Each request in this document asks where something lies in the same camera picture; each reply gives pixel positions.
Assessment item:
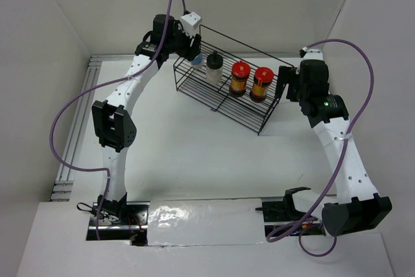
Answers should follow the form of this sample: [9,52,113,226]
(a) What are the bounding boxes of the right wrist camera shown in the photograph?
[299,47,324,62]

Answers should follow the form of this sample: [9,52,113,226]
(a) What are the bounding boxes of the black-lid white granule bottle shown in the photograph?
[206,51,223,84]

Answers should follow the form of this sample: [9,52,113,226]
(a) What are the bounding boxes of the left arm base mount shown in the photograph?
[77,197,150,246]

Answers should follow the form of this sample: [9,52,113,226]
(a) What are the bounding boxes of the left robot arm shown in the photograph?
[91,11,202,224]

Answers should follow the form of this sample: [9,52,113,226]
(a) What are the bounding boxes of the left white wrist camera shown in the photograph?
[180,12,202,38]

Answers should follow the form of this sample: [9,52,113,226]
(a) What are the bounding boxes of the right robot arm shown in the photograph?
[276,59,392,237]

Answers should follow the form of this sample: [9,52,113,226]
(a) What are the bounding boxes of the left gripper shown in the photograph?
[166,20,202,62]

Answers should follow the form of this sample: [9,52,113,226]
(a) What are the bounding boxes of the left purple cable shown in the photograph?
[49,0,191,241]

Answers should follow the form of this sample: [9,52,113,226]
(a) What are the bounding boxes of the silver-lid white granule bottle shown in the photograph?
[190,53,204,69]

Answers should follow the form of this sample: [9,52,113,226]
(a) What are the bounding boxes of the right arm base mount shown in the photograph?
[255,187,325,237]

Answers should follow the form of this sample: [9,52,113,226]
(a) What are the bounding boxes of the black wire rack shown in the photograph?
[173,25,293,134]

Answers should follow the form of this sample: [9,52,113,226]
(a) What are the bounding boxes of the red-lid chili sauce jar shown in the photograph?
[229,61,251,97]

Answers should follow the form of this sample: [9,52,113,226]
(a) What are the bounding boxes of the aluminium rail frame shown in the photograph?
[49,56,101,202]

